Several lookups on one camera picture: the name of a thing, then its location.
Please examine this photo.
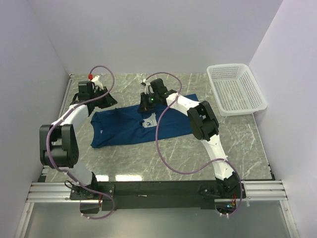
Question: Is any blue cartoon print t-shirt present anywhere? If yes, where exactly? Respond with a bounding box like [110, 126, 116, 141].
[91, 105, 192, 148]

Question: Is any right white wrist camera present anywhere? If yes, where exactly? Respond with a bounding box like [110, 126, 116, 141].
[141, 79, 153, 94]

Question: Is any white plastic perforated basket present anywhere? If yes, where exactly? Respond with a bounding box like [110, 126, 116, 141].
[207, 63, 267, 117]

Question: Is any aluminium frame rail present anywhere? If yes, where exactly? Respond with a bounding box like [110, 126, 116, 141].
[243, 180, 288, 201]

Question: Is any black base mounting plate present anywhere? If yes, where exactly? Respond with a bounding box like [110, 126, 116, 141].
[69, 180, 247, 213]

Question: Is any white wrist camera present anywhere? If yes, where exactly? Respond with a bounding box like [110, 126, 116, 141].
[141, 79, 153, 94]
[88, 74, 104, 89]

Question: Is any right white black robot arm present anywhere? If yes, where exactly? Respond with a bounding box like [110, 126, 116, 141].
[138, 78, 243, 199]

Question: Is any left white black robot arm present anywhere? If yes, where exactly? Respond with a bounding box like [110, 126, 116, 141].
[39, 80, 117, 199]

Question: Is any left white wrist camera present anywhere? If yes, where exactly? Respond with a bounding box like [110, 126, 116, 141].
[88, 74, 104, 89]

